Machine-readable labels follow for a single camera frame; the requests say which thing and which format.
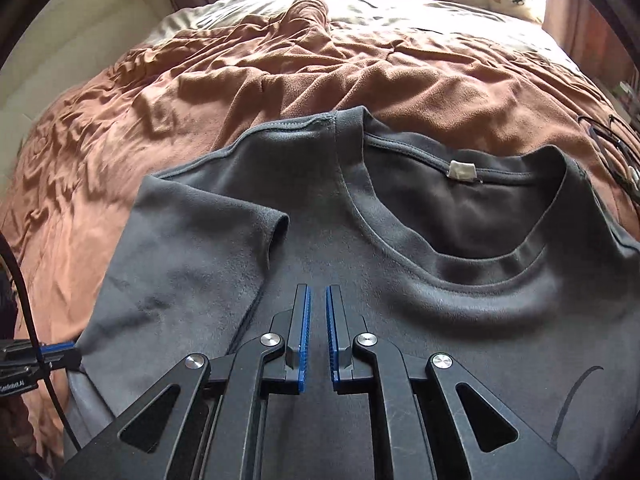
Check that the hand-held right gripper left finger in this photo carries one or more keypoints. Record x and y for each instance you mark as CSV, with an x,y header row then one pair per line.
x,y
303,340

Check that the grey t-shirt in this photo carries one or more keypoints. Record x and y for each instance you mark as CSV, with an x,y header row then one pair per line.
x,y
450,320

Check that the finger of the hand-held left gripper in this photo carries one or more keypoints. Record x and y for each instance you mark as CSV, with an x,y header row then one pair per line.
x,y
67,360
59,345

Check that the cream padded headboard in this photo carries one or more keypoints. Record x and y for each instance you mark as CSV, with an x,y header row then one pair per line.
x,y
90,25

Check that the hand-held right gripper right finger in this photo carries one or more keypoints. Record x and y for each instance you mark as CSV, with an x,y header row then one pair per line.
x,y
332,340

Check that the cream bed sheet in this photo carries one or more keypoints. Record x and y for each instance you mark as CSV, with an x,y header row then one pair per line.
x,y
400,10

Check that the brown fleece blanket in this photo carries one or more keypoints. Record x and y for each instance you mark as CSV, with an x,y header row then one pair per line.
x,y
200,100

